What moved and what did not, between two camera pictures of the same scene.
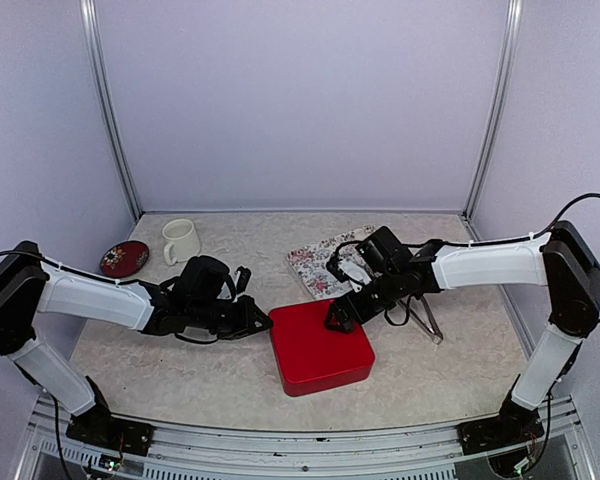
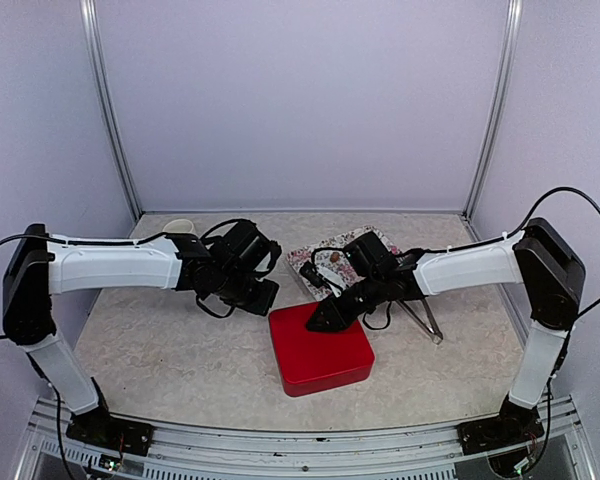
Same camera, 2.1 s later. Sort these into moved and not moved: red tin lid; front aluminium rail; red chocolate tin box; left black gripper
Moved: left black gripper
Not moved: red tin lid; front aluminium rail; red chocolate tin box
